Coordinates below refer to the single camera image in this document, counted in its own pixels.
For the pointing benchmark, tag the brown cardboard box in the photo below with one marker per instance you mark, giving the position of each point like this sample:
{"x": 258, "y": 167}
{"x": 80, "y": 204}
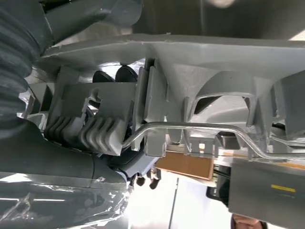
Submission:
{"x": 185, "y": 164}

